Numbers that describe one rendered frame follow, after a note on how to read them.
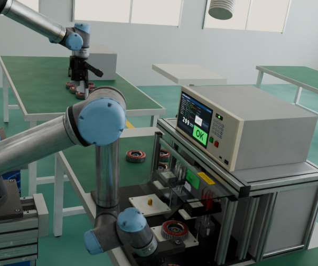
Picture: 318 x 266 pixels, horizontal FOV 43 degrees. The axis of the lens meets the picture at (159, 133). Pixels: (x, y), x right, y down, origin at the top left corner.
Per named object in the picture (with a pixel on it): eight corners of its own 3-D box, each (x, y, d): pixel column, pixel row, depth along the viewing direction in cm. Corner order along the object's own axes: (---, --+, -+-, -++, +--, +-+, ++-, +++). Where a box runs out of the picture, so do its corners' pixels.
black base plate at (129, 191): (143, 287, 141) (144, 282, 141) (90, 195, 194) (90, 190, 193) (250, 260, 162) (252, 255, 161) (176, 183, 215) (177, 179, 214)
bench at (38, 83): (25, 207, 308) (25, 114, 281) (-1, 120, 460) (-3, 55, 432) (155, 189, 357) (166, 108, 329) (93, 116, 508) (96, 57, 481)
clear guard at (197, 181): (167, 220, 136) (169, 205, 134) (139, 185, 155) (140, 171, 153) (245, 206, 150) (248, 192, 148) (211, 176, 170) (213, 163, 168)
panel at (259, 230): (253, 257, 160) (269, 191, 149) (176, 178, 214) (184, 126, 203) (255, 256, 161) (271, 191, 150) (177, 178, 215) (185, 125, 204)
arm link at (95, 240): (95, 239, 131) (127, 228, 130) (91, 262, 120) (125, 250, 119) (84, 220, 128) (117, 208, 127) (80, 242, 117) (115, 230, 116)
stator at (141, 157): (129, 163, 229) (129, 158, 227) (123, 155, 238) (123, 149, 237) (147, 162, 233) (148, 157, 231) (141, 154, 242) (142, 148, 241)
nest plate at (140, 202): (141, 217, 177) (141, 215, 177) (128, 200, 189) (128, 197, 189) (171, 212, 184) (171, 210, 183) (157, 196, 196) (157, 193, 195)
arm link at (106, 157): (89, 76, 122) (91, 215, 140) (84, 86, 111) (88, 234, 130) (127, 77, 122) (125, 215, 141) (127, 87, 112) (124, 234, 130)
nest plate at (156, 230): (165, 252, 157) (166, 249, 157) (149, 229, 169) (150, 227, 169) (198, 245, 164) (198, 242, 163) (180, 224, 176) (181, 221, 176)
